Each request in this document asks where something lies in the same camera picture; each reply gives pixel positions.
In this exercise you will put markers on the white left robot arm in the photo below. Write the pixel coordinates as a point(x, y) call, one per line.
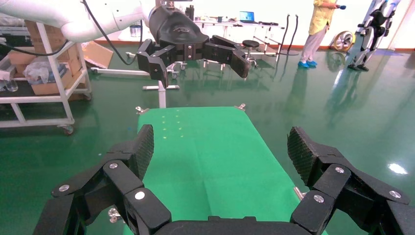
point(97, 19)

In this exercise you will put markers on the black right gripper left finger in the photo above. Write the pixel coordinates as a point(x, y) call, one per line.
point(116, 175)

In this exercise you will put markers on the person in yellow coat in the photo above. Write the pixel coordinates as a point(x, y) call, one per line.
point(319, 19)

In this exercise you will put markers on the silver metal binder clip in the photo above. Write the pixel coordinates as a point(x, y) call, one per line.
point(240, 106)
point(113, 214)
point(299, 193)
point(141, 110)

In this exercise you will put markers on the open laptop computer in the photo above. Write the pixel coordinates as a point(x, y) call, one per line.
point(247, 16)

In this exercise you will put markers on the clear plastic bag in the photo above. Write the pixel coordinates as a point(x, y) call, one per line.
point(39, 69)

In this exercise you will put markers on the yellow rimmed wheel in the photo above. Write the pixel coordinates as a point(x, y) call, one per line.
point(343, 41)

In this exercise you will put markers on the green table cloth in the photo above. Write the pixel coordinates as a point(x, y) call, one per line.
point(210, 155)

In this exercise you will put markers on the black curved pole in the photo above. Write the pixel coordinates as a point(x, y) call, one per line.
point(285, 32)
point(294, 32)

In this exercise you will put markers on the clear plastic bottle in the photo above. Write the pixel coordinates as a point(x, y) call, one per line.
point(11, 85)

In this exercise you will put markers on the white metal table stand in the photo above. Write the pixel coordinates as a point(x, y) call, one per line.
point(162, 97)

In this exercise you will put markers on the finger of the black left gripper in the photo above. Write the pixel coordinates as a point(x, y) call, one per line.
point(152, 61)
point(227, 52)

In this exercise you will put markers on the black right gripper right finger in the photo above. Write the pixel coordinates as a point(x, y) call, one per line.
point(334, 181)

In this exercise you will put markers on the brown cardboard box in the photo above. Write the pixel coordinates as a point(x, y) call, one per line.
point(48, 88)
point(48, 35)
point(19, 56)

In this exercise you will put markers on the white black humanoid robot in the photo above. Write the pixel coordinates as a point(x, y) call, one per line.
point(376, 22)

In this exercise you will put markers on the blue shoe cover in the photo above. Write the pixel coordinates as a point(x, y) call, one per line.
point(312, 63)
point(303, 65)

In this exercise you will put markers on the black round stool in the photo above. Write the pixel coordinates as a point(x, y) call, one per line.
point(250, 43)

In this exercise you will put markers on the white metal shelf cart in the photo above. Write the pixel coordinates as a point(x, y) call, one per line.
point(61, 84)

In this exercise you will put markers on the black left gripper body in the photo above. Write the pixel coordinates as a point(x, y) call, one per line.
point(176, 30)

